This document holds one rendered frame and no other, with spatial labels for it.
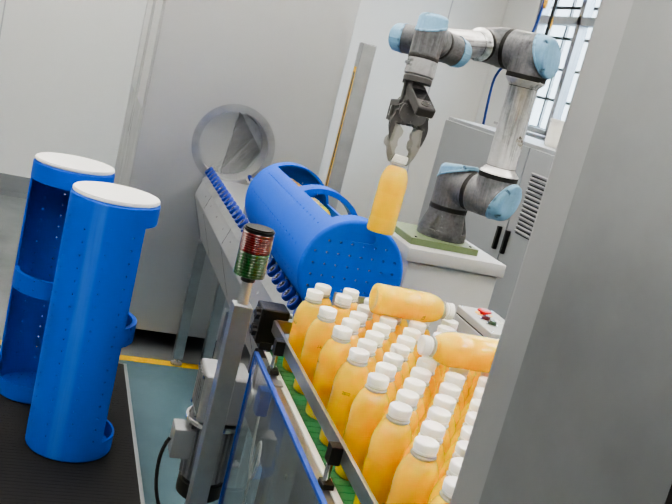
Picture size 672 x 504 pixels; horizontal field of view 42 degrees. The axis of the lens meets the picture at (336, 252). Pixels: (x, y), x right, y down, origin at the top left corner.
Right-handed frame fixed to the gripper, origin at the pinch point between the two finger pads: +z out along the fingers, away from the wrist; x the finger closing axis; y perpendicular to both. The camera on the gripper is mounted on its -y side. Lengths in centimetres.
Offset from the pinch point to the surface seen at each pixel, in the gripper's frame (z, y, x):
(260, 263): 27, -35, 38
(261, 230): 21, -35, 39
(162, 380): 125, 196, 4
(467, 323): 34.5, -12.9, -22.9
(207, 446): 67, -30, 38
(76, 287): 63, 80, 61
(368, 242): 22.7, 10.0, -1.7
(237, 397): 63, -9, 28
